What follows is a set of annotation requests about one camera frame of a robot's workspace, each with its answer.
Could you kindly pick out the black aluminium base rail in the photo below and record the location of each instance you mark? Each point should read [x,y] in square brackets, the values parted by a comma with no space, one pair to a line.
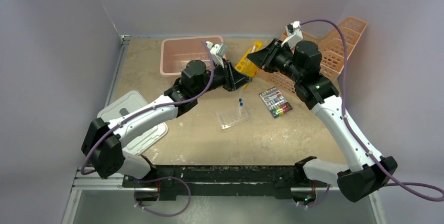
[167,182]

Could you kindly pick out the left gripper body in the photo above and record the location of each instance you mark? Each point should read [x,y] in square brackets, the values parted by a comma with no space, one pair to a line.
[219,77]

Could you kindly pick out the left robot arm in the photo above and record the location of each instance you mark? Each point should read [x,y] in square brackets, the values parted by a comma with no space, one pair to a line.
[105,140]

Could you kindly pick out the pink plastic desk organizer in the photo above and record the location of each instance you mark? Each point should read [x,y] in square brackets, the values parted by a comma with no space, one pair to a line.
[331,47]

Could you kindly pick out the pink plastic bin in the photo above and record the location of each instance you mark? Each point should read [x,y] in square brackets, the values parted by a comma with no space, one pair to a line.
[177,52]

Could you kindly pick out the clear well plate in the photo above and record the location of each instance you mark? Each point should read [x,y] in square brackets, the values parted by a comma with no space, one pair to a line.
[231,117]

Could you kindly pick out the white bin lid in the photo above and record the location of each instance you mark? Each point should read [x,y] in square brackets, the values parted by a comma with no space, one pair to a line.
[125,105]

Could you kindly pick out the marker pen pack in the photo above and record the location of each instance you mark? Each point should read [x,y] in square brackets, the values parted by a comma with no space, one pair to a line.
[275,102]

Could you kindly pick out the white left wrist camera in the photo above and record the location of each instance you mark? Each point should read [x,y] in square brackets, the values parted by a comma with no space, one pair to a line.
[217,51]

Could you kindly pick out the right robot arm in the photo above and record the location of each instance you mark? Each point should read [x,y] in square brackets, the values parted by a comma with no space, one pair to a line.
[363,174]

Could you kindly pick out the yellow test tube rack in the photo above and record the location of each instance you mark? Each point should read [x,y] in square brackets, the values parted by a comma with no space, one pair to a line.
[245,66]

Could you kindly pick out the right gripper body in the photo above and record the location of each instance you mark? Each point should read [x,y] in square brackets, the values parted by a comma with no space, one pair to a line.
[284,62]

